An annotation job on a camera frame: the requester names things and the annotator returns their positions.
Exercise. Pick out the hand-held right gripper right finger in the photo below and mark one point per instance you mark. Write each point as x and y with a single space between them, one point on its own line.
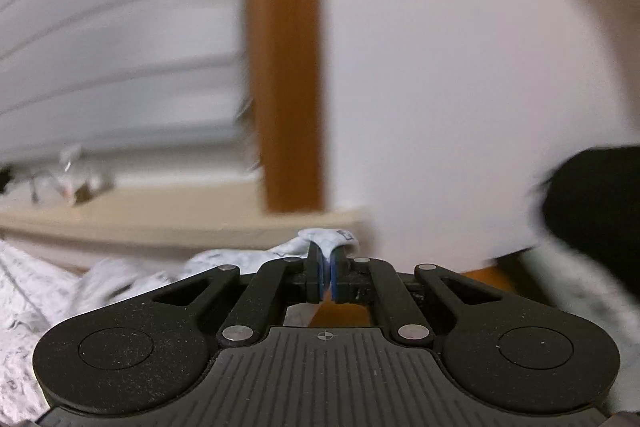
339 279

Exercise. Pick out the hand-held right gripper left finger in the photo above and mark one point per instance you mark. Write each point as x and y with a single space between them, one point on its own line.
314 279

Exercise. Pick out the white printed garment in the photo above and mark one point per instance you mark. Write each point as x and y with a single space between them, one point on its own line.
320 237

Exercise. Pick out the beige windowsill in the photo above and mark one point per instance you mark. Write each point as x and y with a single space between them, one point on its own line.
150 217

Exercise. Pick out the bulky black garment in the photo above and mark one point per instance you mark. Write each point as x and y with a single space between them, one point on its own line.
595 207

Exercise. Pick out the clear bottle with orange label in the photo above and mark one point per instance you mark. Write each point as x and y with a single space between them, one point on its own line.
65 179

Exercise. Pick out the grey window blind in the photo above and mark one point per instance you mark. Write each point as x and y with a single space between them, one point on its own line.
125 32

